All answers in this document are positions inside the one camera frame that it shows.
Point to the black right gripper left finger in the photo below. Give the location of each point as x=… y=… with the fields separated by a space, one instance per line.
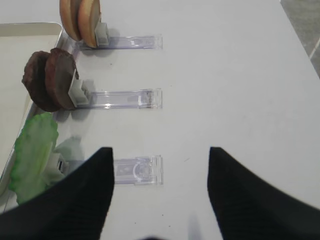
x=74 y=209

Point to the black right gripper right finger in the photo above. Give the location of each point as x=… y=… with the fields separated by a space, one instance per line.
x=248 y=208

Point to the grey lettuce pusher block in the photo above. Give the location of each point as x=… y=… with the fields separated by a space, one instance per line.
x=56 y=168

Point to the upright green lettuce leaf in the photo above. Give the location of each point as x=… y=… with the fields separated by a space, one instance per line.
x=32 y=149

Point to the meat patty near tray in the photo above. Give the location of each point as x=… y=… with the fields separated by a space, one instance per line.
x=34 y=81

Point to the meat patty near pusher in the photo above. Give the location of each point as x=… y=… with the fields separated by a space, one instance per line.
x=60 y=68

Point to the grey patty pusher block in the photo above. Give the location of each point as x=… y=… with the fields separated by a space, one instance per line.
x=78 y=92

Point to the white metal tray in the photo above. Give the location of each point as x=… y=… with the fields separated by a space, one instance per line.
x=17 y=43

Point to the grey bun pusher block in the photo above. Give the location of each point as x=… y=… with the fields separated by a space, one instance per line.
x=102 y=34

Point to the bun slice near pusher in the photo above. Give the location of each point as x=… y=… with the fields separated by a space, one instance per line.
x=89 y=14

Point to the bun slice near tray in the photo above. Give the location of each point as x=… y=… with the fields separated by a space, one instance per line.
x=68 y=10

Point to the clear lettuce dispenser rail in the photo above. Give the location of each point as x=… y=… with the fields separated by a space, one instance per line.
x=143 y=170

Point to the clear patty dispenser rail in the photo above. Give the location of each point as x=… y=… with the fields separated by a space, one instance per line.
x=139 y=99

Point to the clear bun dispenser rail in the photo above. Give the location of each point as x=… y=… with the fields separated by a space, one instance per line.
x=124 y=43

